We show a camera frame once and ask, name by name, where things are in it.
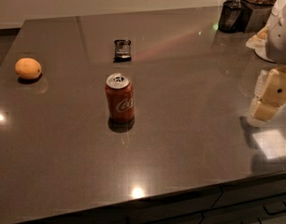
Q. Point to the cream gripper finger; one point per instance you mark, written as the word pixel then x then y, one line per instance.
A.
pixel 269 94

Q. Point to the orange fruit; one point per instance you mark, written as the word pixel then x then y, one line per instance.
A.
pixel 28 68

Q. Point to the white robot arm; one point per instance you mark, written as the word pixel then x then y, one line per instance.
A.
pixel 277 19

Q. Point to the dark rxbar chocolate wrapper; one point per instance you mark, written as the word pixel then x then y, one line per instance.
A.
pixel 122 52

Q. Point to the white wipes canister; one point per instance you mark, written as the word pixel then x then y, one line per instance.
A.
pixel 261 43

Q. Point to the black mesh cup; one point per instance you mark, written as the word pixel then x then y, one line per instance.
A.
pixel 230 16

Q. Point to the red coca-cola can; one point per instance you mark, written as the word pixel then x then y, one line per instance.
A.
pixel 120 98

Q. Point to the drawer with black handle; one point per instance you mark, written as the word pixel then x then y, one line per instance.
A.
pixel 247 206

